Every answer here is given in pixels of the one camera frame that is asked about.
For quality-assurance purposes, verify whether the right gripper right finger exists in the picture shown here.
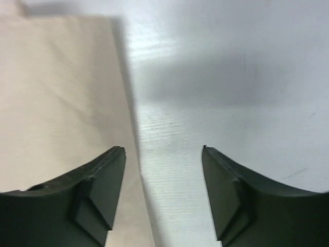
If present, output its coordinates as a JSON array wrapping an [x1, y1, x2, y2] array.
[[202, 146, 328, 246]]

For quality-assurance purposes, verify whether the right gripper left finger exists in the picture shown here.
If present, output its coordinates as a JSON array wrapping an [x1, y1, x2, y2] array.
[[1, 146, 126, 246]]

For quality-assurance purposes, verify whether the beige cloth kit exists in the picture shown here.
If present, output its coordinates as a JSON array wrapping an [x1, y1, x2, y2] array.
[[1, 16, 154, 246]]

